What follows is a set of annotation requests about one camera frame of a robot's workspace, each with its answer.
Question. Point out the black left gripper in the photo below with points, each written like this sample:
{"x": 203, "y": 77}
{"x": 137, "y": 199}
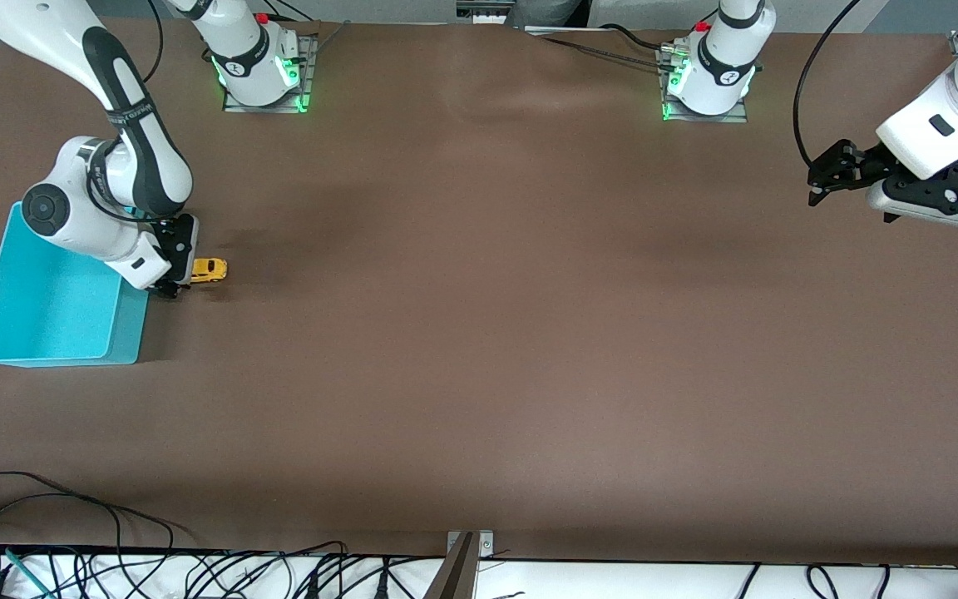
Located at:
{"x": 868, "y": 161}

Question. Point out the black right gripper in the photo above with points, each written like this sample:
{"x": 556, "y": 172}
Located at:
{"x": 180, "y": 241}

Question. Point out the yellow beetle toy car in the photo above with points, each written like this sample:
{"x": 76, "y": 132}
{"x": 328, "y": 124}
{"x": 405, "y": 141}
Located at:
{"x": 211, "y": 270}

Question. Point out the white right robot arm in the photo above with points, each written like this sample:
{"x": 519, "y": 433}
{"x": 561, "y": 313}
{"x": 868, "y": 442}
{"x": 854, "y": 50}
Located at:
{"x": 71, "y": 216}

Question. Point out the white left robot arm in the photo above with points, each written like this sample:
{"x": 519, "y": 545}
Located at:
{"x": 724, "y": 66}

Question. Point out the cyan plastic bin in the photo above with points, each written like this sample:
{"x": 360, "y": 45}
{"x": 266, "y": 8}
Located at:
{"x": 46, "y": 316}

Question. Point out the grey metal rod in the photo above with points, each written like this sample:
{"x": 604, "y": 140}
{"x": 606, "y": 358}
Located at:
{"x": 331, "y": 37}

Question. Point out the grey metal strip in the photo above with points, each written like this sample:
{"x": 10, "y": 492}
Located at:
{"x": 562, "y": 31}

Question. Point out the person in grey trousers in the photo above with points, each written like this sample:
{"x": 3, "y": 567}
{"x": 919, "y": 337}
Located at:
{"x": 550, "y": 10}

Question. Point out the black power plug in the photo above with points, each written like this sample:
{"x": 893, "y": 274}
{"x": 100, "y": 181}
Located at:
{"x": 383, "y": 582}

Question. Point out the dark metal pole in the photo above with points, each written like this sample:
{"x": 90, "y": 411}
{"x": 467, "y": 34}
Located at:
{"x": 454, "y": 578}

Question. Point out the grey metal arm base plate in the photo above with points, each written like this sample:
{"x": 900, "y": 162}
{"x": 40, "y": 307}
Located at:
{"x": 712, "y": 119}
{"x": 310, "y": 66}

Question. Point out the silver metal bracket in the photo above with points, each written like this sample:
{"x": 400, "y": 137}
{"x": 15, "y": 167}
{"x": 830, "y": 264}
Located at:
{"x": 486, "y": 545}

